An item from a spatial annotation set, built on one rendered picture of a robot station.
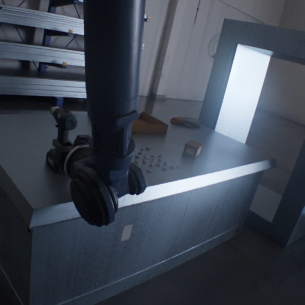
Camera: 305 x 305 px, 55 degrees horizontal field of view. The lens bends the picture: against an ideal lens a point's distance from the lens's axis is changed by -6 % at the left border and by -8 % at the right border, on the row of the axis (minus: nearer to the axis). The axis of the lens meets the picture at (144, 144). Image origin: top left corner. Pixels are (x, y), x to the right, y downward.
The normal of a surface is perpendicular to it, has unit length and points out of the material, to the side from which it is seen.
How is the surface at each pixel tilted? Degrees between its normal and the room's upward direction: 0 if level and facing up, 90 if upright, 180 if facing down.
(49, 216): 67
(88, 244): 90
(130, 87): 99
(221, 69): 90
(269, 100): 90
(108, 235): 90
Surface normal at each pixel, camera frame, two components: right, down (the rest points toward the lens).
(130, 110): 0.69, 0.49
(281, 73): -0.76, 0.04
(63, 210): 0.69, -0.02
